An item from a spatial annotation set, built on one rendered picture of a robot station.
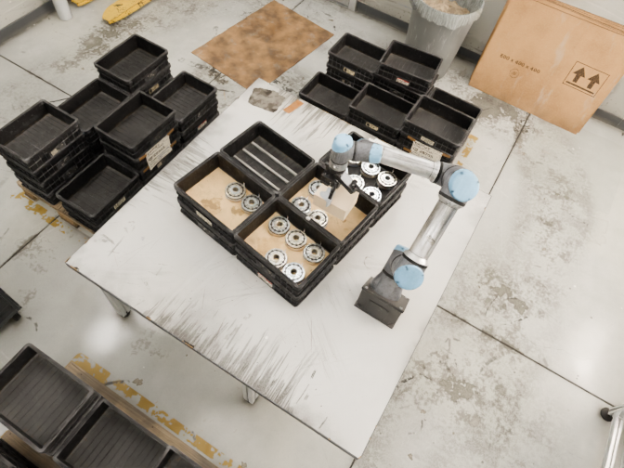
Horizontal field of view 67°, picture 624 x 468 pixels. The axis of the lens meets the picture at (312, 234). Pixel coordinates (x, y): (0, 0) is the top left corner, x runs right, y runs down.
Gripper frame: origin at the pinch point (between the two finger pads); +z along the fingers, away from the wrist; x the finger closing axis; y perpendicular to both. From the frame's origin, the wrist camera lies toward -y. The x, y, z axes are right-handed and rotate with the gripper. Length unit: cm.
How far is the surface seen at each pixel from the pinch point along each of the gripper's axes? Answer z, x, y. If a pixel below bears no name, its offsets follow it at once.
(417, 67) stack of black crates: 60, -180, 23
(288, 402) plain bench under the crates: 40, 77, -27
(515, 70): 84, -260, -40
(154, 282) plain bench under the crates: 39, 65, 56
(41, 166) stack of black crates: 60, 39, 168
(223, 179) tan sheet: 26, 5, 59
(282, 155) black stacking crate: 27, -26, 44
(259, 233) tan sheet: 26.5, 21.4, 26.1
